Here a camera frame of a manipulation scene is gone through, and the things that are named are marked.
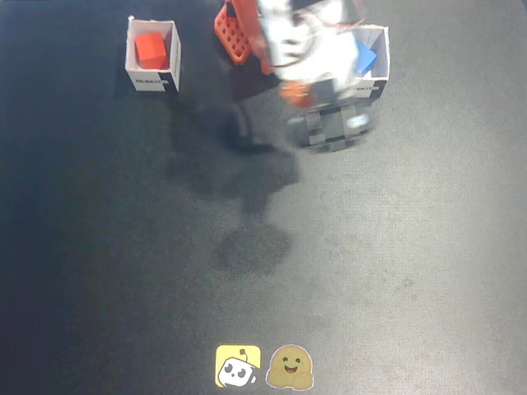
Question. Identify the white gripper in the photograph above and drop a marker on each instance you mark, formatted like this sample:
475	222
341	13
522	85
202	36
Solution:
329	125

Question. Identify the blue cube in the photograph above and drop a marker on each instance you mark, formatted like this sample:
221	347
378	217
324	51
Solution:
365	59

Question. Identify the red cube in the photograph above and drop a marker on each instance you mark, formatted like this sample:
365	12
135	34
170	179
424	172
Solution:
150	49

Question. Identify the white and orange robot arm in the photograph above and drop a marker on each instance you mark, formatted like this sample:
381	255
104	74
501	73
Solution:
239	37

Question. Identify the white paper box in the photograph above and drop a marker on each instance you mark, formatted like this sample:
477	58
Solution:
381	61
173	57

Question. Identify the hugging face emoji sticker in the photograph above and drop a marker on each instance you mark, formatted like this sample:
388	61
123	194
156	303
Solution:
289	366

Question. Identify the yellow robot face sticker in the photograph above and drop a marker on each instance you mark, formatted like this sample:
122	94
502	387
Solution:
236	366

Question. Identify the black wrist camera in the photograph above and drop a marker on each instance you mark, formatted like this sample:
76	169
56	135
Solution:
329	127

